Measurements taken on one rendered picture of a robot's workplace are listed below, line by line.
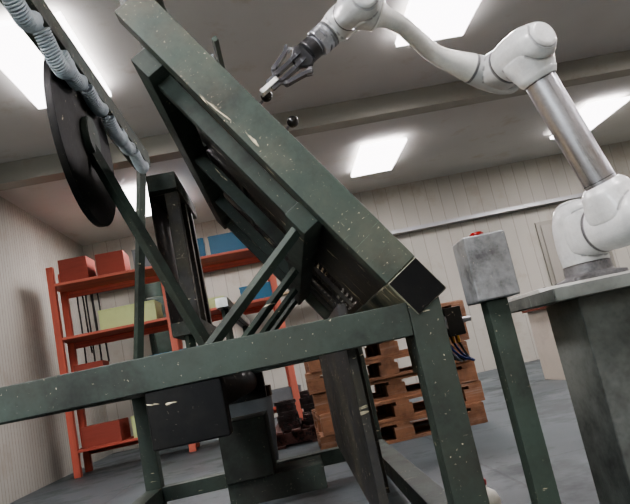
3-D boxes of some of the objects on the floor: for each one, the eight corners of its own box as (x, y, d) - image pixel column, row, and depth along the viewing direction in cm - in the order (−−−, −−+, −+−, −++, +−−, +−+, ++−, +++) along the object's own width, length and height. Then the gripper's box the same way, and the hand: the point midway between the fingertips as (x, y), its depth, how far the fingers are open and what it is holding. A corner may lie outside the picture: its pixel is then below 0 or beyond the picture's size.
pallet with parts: (349, 420, 685) (341, 380, 692) (364, 430, 567) (354, 382, 575) (275, 437, 677) (267, 396, 684) (274, 451, 559) (265, 401, 567)
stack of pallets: (460, 412, 552) (435, 309, 567) (494, 420, 464) (463, 298, 480) (316, 445, 540) (294, 339, 555) (323, 459, 452) (297, 333, 468)
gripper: (301, 25, 196) (245, 74, 192) (330, 53, 195) (275, 103, 191) (301, 37, 203) (247, 85, 200) (329, 64, 202) (276, 112, 198)
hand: (269, 86), depth 196 cm, fingers closed
